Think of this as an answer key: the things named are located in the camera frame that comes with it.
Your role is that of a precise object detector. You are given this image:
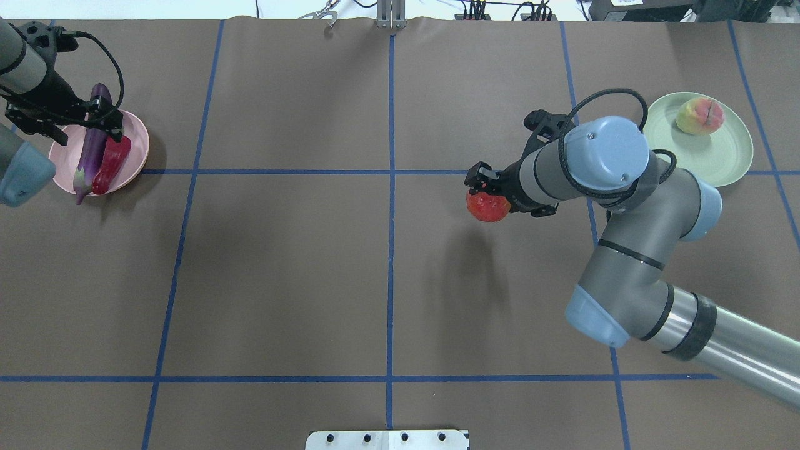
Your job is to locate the purple eggplant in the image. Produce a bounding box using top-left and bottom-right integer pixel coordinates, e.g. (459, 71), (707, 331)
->
(72, 83), (111, 205)

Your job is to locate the red chili pepper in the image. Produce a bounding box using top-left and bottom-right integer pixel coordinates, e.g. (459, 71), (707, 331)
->
(91, 136), (132, 196)

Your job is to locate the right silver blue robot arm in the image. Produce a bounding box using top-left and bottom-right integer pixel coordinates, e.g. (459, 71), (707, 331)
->
(464, 115), (799, 409)

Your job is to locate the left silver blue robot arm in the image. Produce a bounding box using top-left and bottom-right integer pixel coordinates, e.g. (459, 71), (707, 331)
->
(2, 20), (124, 208)

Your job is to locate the pink plate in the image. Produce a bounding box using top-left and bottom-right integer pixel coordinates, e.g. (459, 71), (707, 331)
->
(48, 110), (151, 196)

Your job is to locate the yellow pink peach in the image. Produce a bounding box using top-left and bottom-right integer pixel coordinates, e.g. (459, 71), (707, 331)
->
(676, 96), (726, 136)

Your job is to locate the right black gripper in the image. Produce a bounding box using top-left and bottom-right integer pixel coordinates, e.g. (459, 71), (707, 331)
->
(464, 110), (573, 218)

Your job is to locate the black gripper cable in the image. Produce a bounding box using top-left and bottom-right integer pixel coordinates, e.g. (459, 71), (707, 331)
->
(59, 30), (126, 119)

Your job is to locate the green plate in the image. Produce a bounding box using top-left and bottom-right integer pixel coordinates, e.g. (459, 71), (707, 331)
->
(644, 92), (754, 187)

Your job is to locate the red pomegranate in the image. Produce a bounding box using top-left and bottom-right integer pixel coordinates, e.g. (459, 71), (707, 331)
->
(466, 192), (511, 223)

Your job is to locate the aluminium frame post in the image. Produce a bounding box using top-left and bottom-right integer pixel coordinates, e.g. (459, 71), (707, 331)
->
(376, 0), (408, 31)

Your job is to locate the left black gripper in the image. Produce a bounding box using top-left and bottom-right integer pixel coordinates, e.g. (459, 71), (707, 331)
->
(5, 93), (124, 146)

